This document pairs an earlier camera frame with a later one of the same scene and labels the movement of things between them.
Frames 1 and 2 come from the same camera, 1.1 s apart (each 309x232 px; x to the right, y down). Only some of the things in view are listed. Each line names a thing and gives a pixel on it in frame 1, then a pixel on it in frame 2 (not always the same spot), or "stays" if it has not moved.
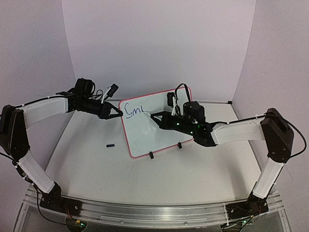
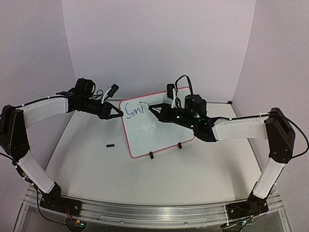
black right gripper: (165, 121) to (163, 113)
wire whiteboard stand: (151, 155) stays
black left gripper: (105, 111) stays
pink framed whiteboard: (144, 135) stays
